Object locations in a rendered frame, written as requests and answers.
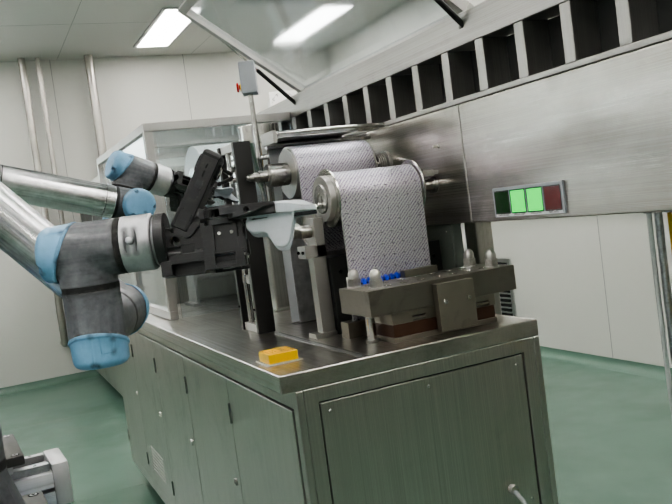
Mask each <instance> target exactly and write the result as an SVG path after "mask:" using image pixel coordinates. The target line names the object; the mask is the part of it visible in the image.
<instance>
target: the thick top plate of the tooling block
mask: <svg viewBox="0 0 672 504"><path fill-rule="evenodd" d="M498 265H499V267H494V268H484V266H485V264H477V266H474V267H463V266H462V267H456V268H451V269H445V270H440V271H438V272H434V273H429V274H423V275H418V276H412V277H407V278H403V277H401V278H395V279H390V280H384V281H383V286H385V287H384V288H381V289H372V290H370V289H369V287H370V285H369V283H368V284H362V287H358V288H347V287H346V288H340V289H339V295H340V302H341V310H342V313H344V314H350V315H356V316H362V317H368V318H375V317H380V316H385V315H390V314H395V313H400V312H405V311H410V310H415V309H420V308H425V307H430V306H435V303H434V295H433V287H432V284H436V283H442V282H447V281H452V280H458V279H463V278H473V285H474V293H475V297H479V296H484V295H489V294H494V293H499V292H504V291H509V290H514V289H516V280H515V272H514V265H503V264H498Z"/></svg>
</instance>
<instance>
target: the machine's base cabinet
mask: <svg viewBox="0 0 672 504"><path fill-rule="evenodd" d="M128 337H129V339H130V343H129V351H130V357H129V359H128V360H127V361H126V362H124V363H122V364H120V365H118V367H119V374H120V381H121V387H122V394H123V401H124V407H125V414H126V420H127V427H128V429H127V432H128V438H129V440H130V447H131V454H132V460H133V461H134V463H135V464H136V465H137V467H138V468H139V469H140V471H141V472H142V473H143V475H144V476H145V477H146V479H147V480H148V481H149V483H150V484H151V485H152V487H153V488H154V489H155V491H156V492H157V493H158V495H159V496H160V497H161V499H162V500H163V501H164V503H165V504H522V503H521V501H520V500H519V499H518V498H517V496H516V495H513V494H510V493H509V492H508V487H509V485H510V484H515V485H517V486H518V487H519V493H520V494H521V495H522V496H523V497H524V499H525V500H526V502H527V503H528V504H559V503H558V494H557V486H556V477H555V469H554V461H553V452H552V444H551V435H550V427H549V418H548V410H547V401H546V393H545V385H544V376H543V368H542V359H541V351H540V342H539V336H533V337H529V338H524V339H520V340H516V341H512V342H507V343H503V344H499V345H494V346H490V347H486V348H482V349H477V350H473V351H469V352H464V353H460V354H456V355H452V356H447V357H443V358H439V359H434V360H430V361H426V362H422V363H417V364H413V365H409V366H404V367H400V368H396V369H392V370H387V371H383V372H379V373H375V374H370V375H366V376H362V377H357V378H353V379H349V380H345V381H340V382H336V383H332V384H327V385H323V386H319V387H315V388H310V389H306V390H302V391H297V392H293V393H289V394H285V395H281V394H279V393H276V392H274V391H272V390H270V389H268V388H266V387H264V386H262V385H259V384H257V383H255V382H253V381H251V380H249V379H247V378H245V377H242V376H240V375H238V374H236V373H234V372H232V371H230V370H228V369H225V368H223V367H221V366H219V365H217V364H215V363H213V362H211V361H208V360H206V359H204V358H202V357H200V356H198V355H196V354H194V353H191V352H189V351H187V350H185V349H183V348H181V347H179V346H177V345H174V344H172V343H170V342H168V341H166V340H164V339H162V338H160V337H157V336H155V335H153V334H151V333H149V332H147V331H145V330H143V329H139V330H138V331H137V332H136V333H134V334H132V335H129V336H128Z"/></svg>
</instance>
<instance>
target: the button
mask: <svg viewBox="0 0 672 504"><path fill-rule="evenodd" d="M259 359H260V361H261V362H264V363H266V364H269V365H271V364H275V363H280V362H285V361H289V360H294V359H298V351H297V349H294V348H291V347H287V346H284V347H279V348H274V349H269V350H265V351H260V352H259Z"/></svg>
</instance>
